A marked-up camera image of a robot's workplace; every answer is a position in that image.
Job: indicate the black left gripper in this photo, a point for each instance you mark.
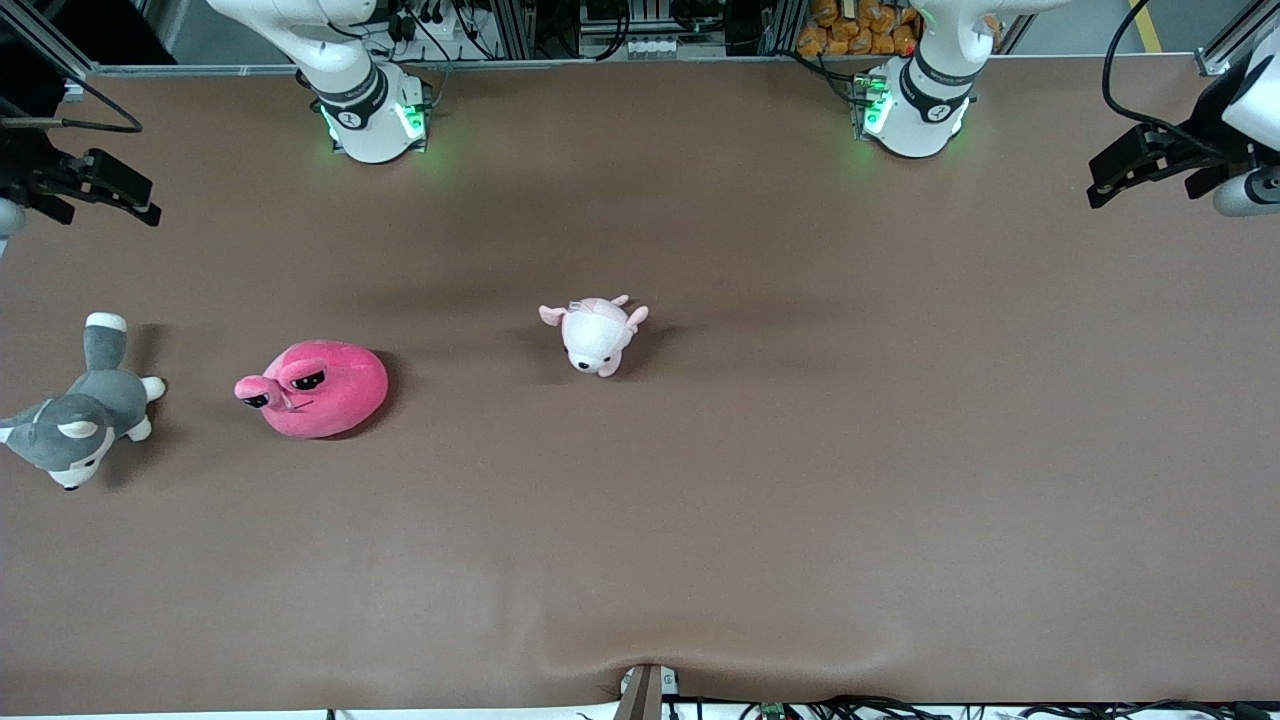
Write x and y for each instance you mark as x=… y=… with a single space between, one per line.
x=1203 y=144

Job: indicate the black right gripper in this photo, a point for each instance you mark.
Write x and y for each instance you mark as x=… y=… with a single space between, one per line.
x=22 y=165

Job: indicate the round pink plush toy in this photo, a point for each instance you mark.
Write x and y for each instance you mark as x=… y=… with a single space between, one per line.
x=330 y=400

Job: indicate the grey white husky plush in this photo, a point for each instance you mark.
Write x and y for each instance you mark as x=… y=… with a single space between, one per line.
x=100 y=400

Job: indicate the orange bagged items pile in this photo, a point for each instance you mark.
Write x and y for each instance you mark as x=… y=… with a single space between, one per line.
x=850 y=30

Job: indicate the white power strip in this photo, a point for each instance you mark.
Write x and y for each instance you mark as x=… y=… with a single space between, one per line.
x=660 y=47

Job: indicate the pale pink white plush dog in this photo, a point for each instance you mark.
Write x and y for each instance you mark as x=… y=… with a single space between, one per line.
x=590 y=340

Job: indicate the brown table cloth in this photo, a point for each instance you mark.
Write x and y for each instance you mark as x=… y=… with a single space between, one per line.
x=640 y=520

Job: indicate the aluminium frame post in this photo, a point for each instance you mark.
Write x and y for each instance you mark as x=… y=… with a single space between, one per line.
x=782 y=25
x=1225 y=50
x=35 y=35
x=510 y=25

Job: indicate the aluminium table edge rail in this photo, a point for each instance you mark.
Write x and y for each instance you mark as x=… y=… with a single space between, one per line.
x=600 y=64

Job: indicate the silver camera mount pole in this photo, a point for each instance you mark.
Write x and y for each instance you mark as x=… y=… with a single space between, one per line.
x=645 y=700

